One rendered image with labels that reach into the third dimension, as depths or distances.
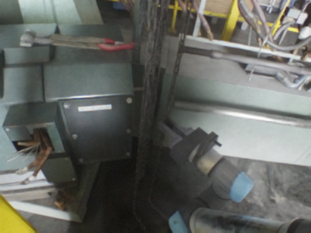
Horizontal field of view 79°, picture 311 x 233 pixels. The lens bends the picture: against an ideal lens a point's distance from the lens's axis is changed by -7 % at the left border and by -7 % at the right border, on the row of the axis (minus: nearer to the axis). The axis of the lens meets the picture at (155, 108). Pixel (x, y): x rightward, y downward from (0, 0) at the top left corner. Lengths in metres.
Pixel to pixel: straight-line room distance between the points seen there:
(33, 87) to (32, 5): 0.68
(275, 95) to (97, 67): 0.94
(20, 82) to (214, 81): 0.84
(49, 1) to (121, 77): 0.69
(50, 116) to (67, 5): 0.69
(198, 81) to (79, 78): 0.65
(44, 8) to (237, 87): 1.06
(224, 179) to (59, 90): 0.51
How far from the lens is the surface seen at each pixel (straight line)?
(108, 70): 0.61
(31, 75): 0.63
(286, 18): 1.14
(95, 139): 0.72
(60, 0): 1.15
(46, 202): 0.98
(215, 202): 0.65
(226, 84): 1.10
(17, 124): 0.58
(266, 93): 1.20
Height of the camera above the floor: 1.15
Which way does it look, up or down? 42 degrees down
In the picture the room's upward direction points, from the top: 9 degrees clockwise
